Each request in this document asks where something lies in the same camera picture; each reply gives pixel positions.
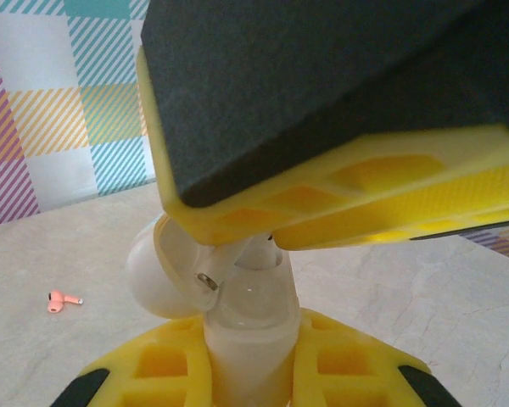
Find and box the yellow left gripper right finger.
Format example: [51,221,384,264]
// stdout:
[292,308,455,407]

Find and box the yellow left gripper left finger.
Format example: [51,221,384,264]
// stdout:
[53,320,215,407]

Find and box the white earbud charging case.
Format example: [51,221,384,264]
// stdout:
[126,214,301,407]

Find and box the pink wireless earbud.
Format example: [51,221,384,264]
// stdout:
[47,289,85,315]

